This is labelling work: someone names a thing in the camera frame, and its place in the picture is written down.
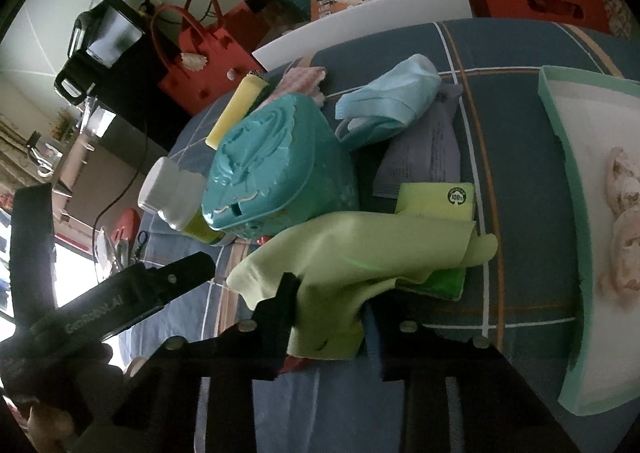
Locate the blue plaid bedsheet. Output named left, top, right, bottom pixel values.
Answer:
left=127, top=18, right=640, bottom=453

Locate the green cloth packet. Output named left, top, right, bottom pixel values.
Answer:
left=394, top=182, right=477, bottom=303

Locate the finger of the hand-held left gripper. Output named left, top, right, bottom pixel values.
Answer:
left=142, top=253, right=217, bottom=305
left=11, top=184, right=57, bottom=326

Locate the blue face mask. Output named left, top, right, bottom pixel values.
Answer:
left=334, top=54, right=443, bottom=144

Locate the red felt bag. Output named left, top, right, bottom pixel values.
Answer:
left=150, top=0, right=273, bottom=116

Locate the yellow sponge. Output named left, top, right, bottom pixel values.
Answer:
left=205, top=74, right=267, bottom=150

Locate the white foam board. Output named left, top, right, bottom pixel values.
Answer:
left=251, top=0, right=473, bottom=71

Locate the pink plush toy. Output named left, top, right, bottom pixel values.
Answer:
left=597, top=210, right=640, bottom=311
left=604, top=147, right=640, bottom=214

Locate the teal rimmed white tray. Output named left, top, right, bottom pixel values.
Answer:
left=537, top=65, right=640, bottom=416

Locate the person's left hand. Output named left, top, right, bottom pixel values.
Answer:
left=26, top=405, right=81, bottom=453

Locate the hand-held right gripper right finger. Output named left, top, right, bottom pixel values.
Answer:
left=364, top=305, right=582, bottom=453

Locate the red cloth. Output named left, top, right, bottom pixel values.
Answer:
left=277, top=355, right=317, bottom=376

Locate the light green cloth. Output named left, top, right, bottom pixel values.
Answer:
left=226, top=212, right=499, bottom=361

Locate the white capped green bottle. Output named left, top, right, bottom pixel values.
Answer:
left=137, top=157, right=236, bottom=248

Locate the pink white wavy cloth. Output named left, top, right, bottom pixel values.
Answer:
left=272, top=65, right=328, bottom=108

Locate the black coffee machine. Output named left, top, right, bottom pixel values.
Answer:
left=54, top=0, right=147, bottom=106

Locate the silver metal object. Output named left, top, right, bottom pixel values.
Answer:
left=92, top=228, right=132, bottom=284

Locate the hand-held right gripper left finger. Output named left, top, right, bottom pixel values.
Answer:
left=65, top=273, right=301, bottom=453

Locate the lavender grey packet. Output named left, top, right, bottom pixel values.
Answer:
left=372, top=83, right=465, bottom=198

